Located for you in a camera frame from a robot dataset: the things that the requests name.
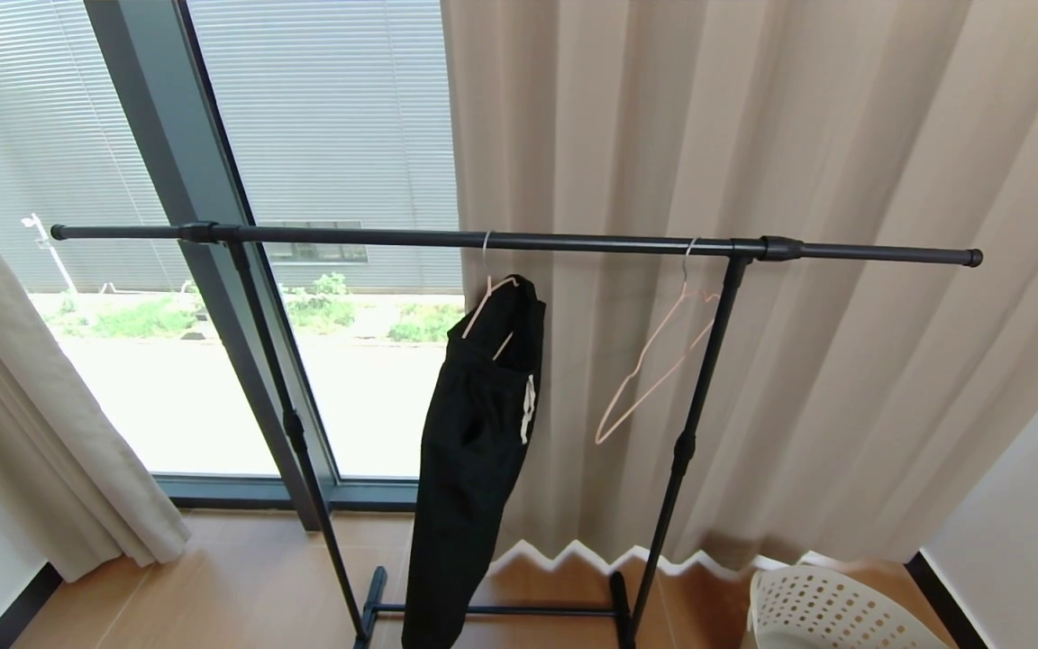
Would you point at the pink clothes hanger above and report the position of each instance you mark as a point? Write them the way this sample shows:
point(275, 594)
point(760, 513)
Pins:
point(476, 311)
point(654, 342)

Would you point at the black shorts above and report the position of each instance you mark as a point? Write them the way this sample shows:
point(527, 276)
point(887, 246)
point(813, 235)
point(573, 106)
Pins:
point(469, 469)

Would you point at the black clothes rack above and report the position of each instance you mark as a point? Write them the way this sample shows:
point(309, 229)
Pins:
point(573, 242)

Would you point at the white laundry basket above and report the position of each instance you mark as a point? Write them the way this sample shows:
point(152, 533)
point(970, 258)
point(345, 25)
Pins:
point(825, 613)

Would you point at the window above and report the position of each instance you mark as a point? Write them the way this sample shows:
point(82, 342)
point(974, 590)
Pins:
point(339, 108)

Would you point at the beige curtain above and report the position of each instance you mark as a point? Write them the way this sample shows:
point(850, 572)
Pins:
point(32, 433)
point(798, 180)

